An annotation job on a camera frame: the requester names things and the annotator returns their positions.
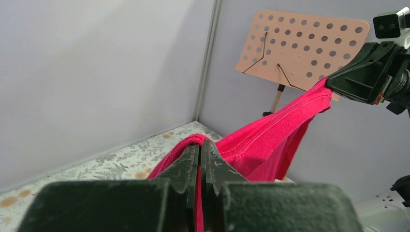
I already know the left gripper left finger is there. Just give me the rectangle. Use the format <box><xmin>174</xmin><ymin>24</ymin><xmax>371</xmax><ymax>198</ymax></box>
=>
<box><xmin>157</xmin><ymin>144</ymin><xmax>199</xmax><ymax>232</ymax></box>

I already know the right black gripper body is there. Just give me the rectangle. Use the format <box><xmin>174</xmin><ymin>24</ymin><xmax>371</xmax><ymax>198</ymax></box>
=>
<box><xmin>326</xmin><ymin>42</ymin><xmax>407</xmax><ymax>105</ymax></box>

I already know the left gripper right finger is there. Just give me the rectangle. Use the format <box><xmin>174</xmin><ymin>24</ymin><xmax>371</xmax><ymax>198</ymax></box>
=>
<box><xmin>200</xmin><ymin>140</ymin><xmax>246</xmax><ymax>232</ymax></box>

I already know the red t-shirt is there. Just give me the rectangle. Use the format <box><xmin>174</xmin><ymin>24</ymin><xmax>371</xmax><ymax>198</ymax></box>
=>
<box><xmin>146</xmin><ymin>77</ymin><xmax>335</xmax><ymax>232</ymax></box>

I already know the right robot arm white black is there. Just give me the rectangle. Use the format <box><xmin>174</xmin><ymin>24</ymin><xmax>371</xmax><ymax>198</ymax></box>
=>
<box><xmin>325</xmin><ymin>41</ymin><xmax>410</xmax><ymax>232</ymax></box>

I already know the floral patterned table mat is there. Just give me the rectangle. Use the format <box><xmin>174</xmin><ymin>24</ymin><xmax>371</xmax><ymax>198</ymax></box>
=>
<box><xmin>0</xmin><ymin>121</ymin><xmax>221</xmax><ymax>232</ymax></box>

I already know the pink perforated music stand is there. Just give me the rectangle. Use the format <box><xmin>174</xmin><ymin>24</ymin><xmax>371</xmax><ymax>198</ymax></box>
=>
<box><xmin>234</xmin><ymin>9</ymin><xmax>371</xmax><ymax>117</ymax></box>

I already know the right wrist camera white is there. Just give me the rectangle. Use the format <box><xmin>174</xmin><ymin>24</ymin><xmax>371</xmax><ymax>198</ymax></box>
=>
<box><xmin>373</xmin><ymin>7</ymin><xmax>410</xmax><ymax>49</ymax></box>

